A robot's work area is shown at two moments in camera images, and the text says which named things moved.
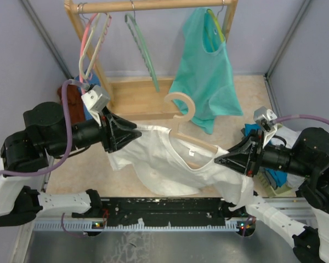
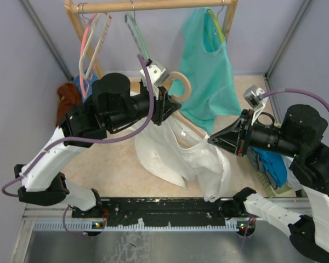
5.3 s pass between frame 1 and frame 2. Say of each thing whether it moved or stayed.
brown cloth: stayed
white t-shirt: moved
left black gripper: moved
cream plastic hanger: stayed
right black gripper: moved
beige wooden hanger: moved
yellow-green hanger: stayed
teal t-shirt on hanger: stayed
